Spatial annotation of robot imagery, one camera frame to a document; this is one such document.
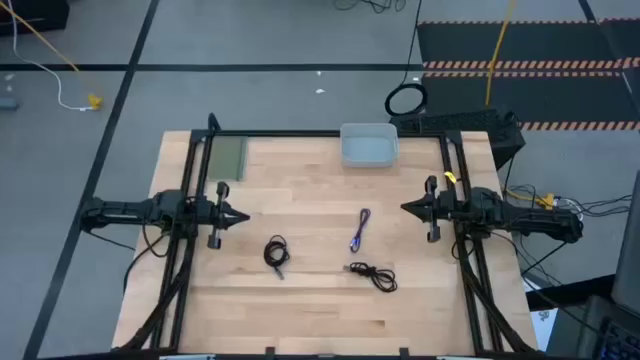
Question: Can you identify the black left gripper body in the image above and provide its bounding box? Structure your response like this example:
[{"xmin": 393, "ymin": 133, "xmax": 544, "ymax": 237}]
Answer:
[{"xmin": 196, "ymin": 181, "xmax": 236, "ymax": 250}]

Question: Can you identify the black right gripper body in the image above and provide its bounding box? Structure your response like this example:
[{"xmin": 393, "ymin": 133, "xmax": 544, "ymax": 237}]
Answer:
[{"xmin": 423, "ymin": 174, "xmax": 457, "ymax": 244}]

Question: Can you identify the black USB-C cable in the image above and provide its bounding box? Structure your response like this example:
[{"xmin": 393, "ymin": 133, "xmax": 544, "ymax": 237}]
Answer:
[
  {"xmin": 342, "ymin": 261, "xmax": 399, "ymax": 294},
  {"xmin": 263, "ymin": 234, "xmax": 292, "ymax": 281}
]

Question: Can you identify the purple blue USB-C cable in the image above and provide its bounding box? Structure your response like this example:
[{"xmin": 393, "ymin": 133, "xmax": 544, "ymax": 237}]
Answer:
[{"xmin": 349, "ymin": 207, "xmax": 372, "ymax": 254}]

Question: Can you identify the green rectangular pad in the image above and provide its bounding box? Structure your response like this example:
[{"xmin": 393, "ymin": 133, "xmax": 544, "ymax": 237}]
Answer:
[{"xmin": 206, "ymin": 135, "xmax": 250, "ymax": 183}]

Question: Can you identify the clear plastic bin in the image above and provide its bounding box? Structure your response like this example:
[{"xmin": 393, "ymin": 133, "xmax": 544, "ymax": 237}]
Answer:
[{"xmin": 339, "ymin": 122, "xmax": 401, "ymax": 169}]

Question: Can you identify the black computer tower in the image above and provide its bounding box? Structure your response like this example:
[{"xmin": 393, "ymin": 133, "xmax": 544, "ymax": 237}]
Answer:
[{"xmin": 388, "ymin": 108, "xmax": 527, "ymax": 171}]

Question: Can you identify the white paper sheet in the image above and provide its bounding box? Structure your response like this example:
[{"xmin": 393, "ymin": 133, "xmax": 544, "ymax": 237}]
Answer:
[{"xmin": 528, "ymin": 307, "xmax": 557, "ymax": 352}]

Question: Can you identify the grey monitor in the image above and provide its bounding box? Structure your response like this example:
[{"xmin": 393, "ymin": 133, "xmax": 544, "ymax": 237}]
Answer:
[{"xmin": 610, "ymin": 169, "xmax": 640, "ymax": 317}]

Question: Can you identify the black hazard striped mat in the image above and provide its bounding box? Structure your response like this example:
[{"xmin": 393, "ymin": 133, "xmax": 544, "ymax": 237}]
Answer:
[{"xmin": 417, "ymin": 17, "xmax": 640, "ymax": 132}]

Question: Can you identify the dark keyboard device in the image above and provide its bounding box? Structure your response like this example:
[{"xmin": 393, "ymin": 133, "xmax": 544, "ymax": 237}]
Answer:
[{"xmin": 574, "ymin": 294, "xmax": 640, "ymax": 360}]

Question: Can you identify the black box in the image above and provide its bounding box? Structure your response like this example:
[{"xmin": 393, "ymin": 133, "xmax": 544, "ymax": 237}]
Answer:
[{"xmin": 0, "ymin": 0, "xmax": 70, "ymax": 37}]

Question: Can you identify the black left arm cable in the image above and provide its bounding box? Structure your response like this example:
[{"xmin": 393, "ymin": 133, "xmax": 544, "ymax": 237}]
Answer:
[{"xmin": 141, "ymin": 219, "xmax": 172, "ymax": 260}]

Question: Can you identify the black coiled floor cable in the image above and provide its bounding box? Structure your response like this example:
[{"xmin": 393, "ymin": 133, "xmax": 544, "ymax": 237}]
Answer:
[{"xmin": 383, "ymin": 0, "xmax": 430, "ymax": 118}]

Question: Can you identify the black base power cable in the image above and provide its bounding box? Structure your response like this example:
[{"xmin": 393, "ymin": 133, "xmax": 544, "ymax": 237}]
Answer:
[{"xmin": 122, "ymin": 230, "xmax": 171, "ymax": 296}]

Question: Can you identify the black metal table frame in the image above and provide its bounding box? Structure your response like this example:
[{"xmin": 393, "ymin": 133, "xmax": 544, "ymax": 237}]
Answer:
[{"xmin": 112, "ymin": 112, "xmax": 540, "ymax": 360}]

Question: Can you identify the yellow cable with plug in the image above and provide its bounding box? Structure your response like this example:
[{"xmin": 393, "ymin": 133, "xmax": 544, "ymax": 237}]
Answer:
[{"xmin": 0, "ymin": 0, "xmax": 105, "ymax": 111}]

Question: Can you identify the yellow hanging cable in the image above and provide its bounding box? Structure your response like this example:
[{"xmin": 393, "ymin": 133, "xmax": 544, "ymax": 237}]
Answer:
[{"xmin": 483, "ymin": 0, "xmax": 517, "ymax": 109}]

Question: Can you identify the white floor cable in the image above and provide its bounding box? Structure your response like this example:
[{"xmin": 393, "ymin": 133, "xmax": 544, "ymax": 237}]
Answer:
[{"xmin": 6, "ymin": 0, "xmax": 96, "ymax": 112}]

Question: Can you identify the black cable tangle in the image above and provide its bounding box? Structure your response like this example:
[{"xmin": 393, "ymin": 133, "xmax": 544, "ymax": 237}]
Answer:
[{"xmin": 332, "ymin": 0, "xmax": 408, "ymax": 15}]

